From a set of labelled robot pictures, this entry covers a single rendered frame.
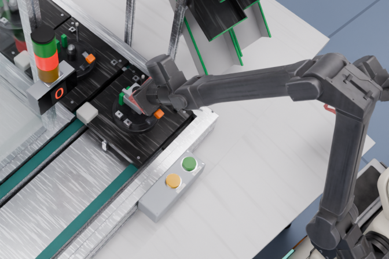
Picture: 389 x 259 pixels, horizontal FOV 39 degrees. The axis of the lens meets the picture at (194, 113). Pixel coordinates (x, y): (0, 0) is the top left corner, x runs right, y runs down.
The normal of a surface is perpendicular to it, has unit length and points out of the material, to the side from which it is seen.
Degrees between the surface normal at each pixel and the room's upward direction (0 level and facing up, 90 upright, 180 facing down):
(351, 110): 82
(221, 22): 25
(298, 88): 82
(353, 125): 91
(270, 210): 0
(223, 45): 45
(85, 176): 0
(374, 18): 0
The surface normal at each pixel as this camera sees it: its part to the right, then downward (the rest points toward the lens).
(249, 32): 0.56, 0.16
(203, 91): -0.50, 0.47
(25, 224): 0.14, -0.48
